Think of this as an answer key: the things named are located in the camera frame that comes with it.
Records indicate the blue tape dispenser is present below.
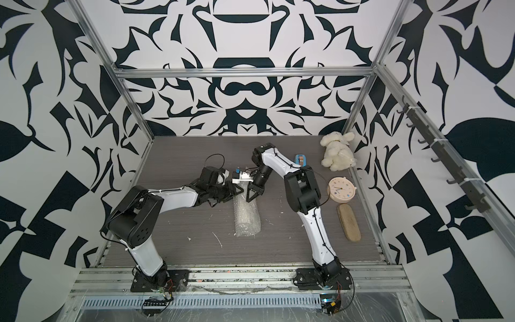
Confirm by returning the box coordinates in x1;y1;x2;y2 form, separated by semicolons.
295;154;307;166

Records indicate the clear bubble wrap sheet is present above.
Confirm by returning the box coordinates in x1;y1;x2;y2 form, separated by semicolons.
233;195;262;237

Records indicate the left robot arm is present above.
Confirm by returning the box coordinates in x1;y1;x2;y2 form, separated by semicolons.
103;166;244;287

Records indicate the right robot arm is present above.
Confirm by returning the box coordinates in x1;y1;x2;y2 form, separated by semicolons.
245;143;343;287

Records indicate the cream plush teddy bear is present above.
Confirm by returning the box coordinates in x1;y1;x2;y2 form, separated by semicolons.
320;131;357;172

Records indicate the pink round alarm clock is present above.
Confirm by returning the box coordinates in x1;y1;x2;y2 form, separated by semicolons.
327;177;357;204

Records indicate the tan oval case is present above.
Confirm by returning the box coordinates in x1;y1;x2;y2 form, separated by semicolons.
337;204;362;242

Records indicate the left black electronics board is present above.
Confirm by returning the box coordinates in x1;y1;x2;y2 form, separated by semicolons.
141;298;169;317

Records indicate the black electronics board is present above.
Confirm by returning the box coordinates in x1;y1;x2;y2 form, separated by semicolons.
141;298;169;317
320;294;341;315

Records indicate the right black electronics board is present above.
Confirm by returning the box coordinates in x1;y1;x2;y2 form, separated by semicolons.
320;294;341;315

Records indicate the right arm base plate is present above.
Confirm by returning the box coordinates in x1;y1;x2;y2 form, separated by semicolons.
292;267;353;291

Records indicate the white perforated cable duct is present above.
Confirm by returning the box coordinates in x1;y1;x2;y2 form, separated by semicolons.
82;294;321;309

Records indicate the black wall hook rail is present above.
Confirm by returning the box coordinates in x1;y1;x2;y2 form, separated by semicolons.
398;95;492;213

